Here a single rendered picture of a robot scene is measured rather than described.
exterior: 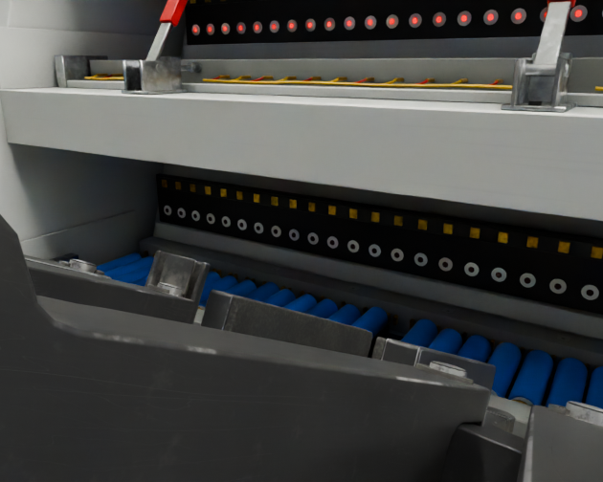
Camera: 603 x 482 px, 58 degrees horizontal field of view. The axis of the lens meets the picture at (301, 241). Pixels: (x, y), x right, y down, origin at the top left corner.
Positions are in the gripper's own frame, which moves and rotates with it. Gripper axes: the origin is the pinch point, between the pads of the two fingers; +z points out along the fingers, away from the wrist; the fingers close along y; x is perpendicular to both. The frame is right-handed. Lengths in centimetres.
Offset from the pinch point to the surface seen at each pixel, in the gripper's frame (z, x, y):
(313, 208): 28.6, 10.5, -19.6
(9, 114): 12.9, 10.9, -41.9
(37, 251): 20.0, 0.3, -42.6
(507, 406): 21.4, -0.6, 0.3
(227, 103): 12.1, 12.4, -17.7
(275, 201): 28.5, 10.5, -23.8
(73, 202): 22.2, 5.8, -42.9
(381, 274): 30.7, 6.1, -12.7
